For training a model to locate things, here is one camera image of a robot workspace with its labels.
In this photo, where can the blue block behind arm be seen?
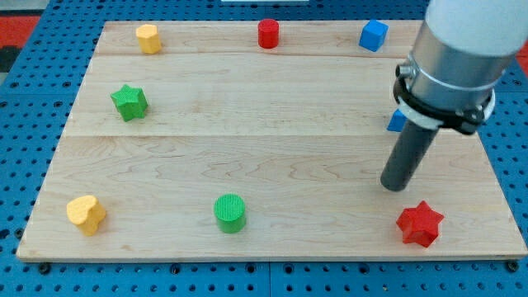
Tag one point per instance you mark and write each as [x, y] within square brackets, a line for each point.
[397, 121]

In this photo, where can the red cylinder block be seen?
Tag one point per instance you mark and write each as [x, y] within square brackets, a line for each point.
[268, 32]

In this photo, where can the red star block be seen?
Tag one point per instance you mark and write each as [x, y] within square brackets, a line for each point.
[420, 224]

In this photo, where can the blue cube block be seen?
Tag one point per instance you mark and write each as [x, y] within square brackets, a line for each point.
[373, 35]

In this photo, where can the yellow hexagon block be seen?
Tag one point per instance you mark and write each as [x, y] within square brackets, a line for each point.
[148, 38]

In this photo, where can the yellow heart block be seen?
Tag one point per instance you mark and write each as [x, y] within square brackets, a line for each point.
[86, 213]

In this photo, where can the green star block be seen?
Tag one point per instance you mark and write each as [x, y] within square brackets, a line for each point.
[130, 102]

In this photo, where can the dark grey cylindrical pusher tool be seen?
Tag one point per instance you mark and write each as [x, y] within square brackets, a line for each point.
[409, 150]

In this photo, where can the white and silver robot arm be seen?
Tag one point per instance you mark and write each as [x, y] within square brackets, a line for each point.
[461, 51]

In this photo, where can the wooden board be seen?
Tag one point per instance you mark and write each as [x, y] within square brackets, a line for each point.
[298, 132]

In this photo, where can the green cylinder block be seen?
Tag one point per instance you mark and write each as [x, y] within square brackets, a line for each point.
[229, 212]

